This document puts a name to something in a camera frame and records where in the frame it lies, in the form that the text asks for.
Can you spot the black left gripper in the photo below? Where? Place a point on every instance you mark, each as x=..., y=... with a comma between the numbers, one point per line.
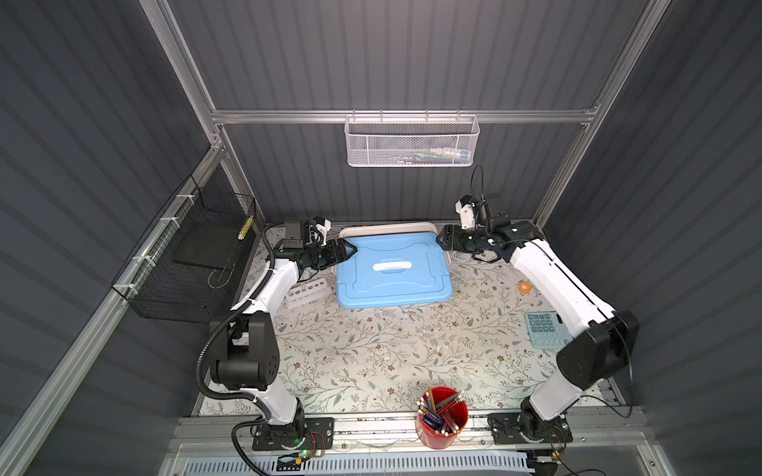
x=338, y=256

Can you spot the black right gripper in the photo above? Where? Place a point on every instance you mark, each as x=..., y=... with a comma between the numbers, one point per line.
x=448, y=240

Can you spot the white test tube rack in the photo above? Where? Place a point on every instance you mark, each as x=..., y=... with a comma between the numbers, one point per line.
x=304, y=293

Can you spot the blue plastic bin lid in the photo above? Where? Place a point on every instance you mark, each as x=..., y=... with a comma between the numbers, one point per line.
x=394, y=270

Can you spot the white plastic storage bin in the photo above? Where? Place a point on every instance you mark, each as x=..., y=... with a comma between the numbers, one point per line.
x=388, y=229

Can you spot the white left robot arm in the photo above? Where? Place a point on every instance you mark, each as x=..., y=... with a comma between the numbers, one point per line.
x=241, y=359

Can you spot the yellow item in basket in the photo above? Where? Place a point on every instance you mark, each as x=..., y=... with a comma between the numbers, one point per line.
x=245, y=228

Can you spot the teal calculator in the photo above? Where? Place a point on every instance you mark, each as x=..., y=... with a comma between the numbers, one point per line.
x=547, y=331

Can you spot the red pencil cup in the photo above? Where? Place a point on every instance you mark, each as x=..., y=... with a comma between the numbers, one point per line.
x=441, y=417

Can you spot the white wire wall basket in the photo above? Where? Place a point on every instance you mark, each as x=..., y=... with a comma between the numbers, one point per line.
x=425, y=140

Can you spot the black wire side basket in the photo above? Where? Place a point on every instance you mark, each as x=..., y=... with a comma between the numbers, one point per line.
x=191, y=265

